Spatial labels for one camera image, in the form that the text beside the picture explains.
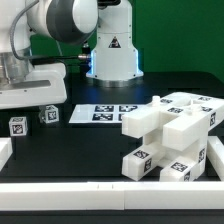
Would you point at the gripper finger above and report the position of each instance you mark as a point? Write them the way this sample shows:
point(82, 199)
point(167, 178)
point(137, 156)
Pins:
point(41, 115)

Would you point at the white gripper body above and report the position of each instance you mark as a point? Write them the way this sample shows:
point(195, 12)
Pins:
point(43, 86)

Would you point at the white chair seat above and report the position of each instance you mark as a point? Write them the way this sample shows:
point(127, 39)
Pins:
point(196, 151)

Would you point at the white chair back frame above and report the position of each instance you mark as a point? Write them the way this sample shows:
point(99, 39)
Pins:
point(183, 118)

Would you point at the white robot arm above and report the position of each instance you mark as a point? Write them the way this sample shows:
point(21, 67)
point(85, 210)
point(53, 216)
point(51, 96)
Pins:
point(113, 61)

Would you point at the white tag base sheet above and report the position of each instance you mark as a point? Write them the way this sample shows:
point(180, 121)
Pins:
point(101, 113)

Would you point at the white left wall block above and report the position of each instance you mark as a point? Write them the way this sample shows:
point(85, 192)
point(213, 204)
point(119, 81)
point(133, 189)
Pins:
point(5, 151)

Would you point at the white wall block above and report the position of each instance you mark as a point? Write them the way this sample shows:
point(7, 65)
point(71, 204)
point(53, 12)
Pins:
point(215, 153)
point(5, 151)

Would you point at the white right wall block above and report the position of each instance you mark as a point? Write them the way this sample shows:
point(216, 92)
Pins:
point(215, 153)

